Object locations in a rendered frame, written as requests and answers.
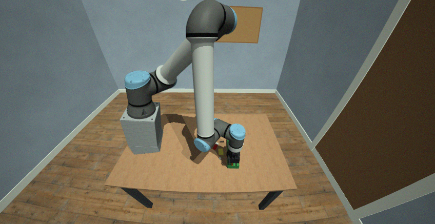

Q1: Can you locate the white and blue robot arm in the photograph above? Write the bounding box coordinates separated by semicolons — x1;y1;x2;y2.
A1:
125;0;246;153

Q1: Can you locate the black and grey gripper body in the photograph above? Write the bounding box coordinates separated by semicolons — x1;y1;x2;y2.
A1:
228;150;240;163

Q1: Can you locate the green rack of bins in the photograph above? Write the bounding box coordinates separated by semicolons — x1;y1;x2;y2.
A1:
227;140;239;169

